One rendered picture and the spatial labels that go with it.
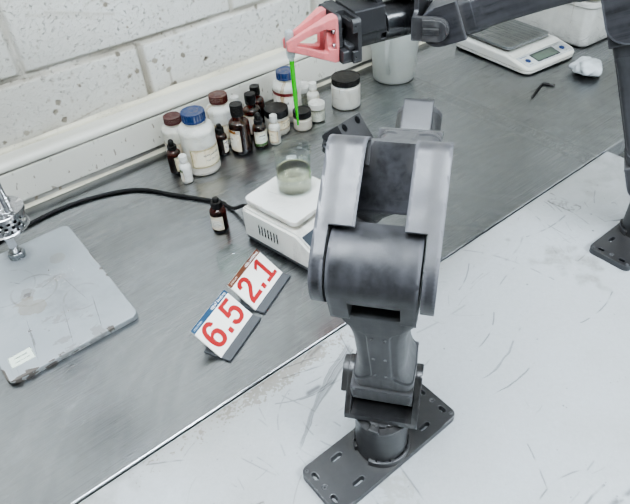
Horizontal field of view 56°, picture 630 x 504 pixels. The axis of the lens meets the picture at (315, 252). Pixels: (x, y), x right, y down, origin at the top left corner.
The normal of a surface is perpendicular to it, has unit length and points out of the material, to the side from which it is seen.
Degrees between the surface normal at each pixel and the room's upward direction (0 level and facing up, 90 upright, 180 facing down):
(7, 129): 90
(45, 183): 90
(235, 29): 90
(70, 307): 0
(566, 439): 0
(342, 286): 79
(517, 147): 0
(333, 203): 37
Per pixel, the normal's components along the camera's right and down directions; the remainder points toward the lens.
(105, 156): 0.62, 0.49
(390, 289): -0.24, 0.50
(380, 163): -0.23, 0.24
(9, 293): -0.06, -0.75
